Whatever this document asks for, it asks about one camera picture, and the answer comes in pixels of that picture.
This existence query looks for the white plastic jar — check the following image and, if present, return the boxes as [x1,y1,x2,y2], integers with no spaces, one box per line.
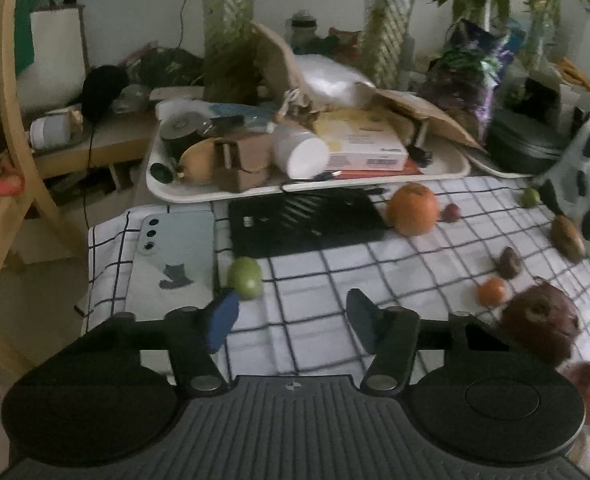
[273,124,331,180]

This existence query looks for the cow print blanket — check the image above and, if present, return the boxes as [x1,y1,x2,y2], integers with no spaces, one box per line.
[538,105,590,292]

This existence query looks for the pale green smartphone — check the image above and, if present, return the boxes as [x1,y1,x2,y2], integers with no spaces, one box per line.
[133,210,219,322]

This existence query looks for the white tray under case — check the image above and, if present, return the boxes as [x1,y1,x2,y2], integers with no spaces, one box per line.
[468,149,541,179]

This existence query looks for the large dark red fruit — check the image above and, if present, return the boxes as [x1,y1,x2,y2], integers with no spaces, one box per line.
[500,282,582,368]

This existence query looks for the black cable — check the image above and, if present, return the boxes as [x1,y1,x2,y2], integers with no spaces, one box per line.
[72,117,98,281]

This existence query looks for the brown paper bag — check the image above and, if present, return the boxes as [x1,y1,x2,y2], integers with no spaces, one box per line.
[251,22,487,152]

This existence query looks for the green cloth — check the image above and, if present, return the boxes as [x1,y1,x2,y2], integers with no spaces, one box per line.
[0,0,36,126]

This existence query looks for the large green fruit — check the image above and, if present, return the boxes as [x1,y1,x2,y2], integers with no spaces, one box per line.
[226,256,264,301]

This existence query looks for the white board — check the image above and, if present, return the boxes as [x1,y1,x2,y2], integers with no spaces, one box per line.
[17,5,88,113]

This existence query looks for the white jar with gold lid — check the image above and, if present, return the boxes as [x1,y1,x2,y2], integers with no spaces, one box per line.
[29,113,74,151]

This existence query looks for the low wooden shelf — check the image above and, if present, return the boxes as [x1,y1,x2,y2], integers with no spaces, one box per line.
[29,119,157,192]

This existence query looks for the large orange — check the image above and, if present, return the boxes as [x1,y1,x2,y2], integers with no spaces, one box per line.
[385,183,441,237]

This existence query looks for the white black checkered cloth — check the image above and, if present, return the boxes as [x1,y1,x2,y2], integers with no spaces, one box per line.
[87,177,590,376]

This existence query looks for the yellow white box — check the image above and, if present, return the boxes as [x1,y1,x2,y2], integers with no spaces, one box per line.
[319,109,410,173]

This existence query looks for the purple snack bag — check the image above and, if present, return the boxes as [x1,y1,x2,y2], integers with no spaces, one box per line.
[419,19,512,147]

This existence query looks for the grey round tin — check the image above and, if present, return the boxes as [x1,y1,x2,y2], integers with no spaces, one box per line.
[160,111,210,159]

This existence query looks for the small cardboard boxes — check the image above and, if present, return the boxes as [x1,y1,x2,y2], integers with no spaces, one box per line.
[213,135,277,192]

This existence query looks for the red packet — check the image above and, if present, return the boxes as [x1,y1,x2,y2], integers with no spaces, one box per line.
[0,170,26,197]

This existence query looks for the wooden chair frame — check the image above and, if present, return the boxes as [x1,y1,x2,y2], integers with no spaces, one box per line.
[0,0,92,378]

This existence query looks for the black fuzzy object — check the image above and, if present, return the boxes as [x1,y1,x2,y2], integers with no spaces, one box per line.
[81,64,130,122]

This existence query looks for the yellow snack pack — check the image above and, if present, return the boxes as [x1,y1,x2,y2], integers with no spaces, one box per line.
[556,57,590,89]

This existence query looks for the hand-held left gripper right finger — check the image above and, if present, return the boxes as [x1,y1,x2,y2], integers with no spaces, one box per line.
[346,288,524,395]

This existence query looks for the tan rounded object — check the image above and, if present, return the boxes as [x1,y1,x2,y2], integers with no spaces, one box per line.
[179,138,222,185]

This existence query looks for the white plastic bag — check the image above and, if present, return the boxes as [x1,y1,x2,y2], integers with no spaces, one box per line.
[294,54,377,111]

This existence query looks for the black flat pad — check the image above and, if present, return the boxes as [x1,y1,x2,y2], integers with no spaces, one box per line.
[228,187,391,260]

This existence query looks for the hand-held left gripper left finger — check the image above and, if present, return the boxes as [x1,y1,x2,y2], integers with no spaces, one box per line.
[82,288,241,395]

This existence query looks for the small dark brown fruit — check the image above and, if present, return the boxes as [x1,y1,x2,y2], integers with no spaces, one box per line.
[496,246,524,280]

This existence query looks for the small tangerine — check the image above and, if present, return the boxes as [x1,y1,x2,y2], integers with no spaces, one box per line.
[476,276,508,308]

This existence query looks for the black zip case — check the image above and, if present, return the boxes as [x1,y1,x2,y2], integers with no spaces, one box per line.
[485,107,572,176]

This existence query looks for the white tray with clutter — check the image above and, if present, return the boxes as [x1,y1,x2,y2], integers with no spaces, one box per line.
[146,99,471,205]

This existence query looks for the black round cap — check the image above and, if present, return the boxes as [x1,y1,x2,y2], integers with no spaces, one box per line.
[149,162,174,185]

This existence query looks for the brown oval fruit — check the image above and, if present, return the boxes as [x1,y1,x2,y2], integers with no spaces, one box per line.
[549,215,587,263]

